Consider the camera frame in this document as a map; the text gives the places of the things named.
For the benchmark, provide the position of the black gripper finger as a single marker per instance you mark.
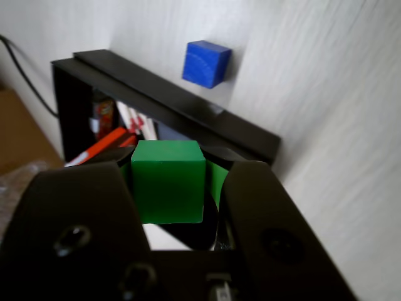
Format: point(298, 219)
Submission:
point(69, 203)
point(269, 213)

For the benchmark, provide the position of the green wooden cube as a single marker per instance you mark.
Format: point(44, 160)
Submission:
point(167, 185)

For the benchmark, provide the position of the blue wooden cube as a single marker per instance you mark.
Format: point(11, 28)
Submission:
point(202, 64)

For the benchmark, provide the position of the red book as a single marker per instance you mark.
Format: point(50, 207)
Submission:
point(100, 145)

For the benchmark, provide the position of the red snack can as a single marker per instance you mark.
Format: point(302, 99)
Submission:
point(105, 117)

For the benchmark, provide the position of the white books with red print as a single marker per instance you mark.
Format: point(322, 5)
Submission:
point(138, 122)

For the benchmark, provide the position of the black shelf unit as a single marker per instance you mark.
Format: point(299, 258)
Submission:
point(150, 94)

